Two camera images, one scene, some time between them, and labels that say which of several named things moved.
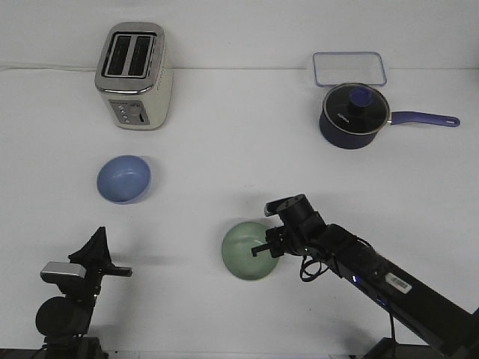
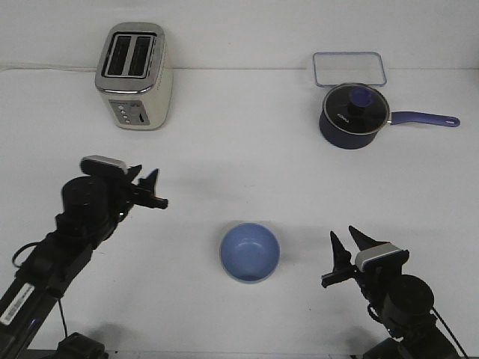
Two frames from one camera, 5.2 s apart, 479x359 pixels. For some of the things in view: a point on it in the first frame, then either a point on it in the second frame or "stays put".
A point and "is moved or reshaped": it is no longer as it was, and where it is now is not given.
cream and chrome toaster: [135, 76] stays put
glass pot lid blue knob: [356, 108] stays put
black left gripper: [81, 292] -> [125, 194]
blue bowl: [123, 179] is moved or reshaped
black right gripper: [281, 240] -> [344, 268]
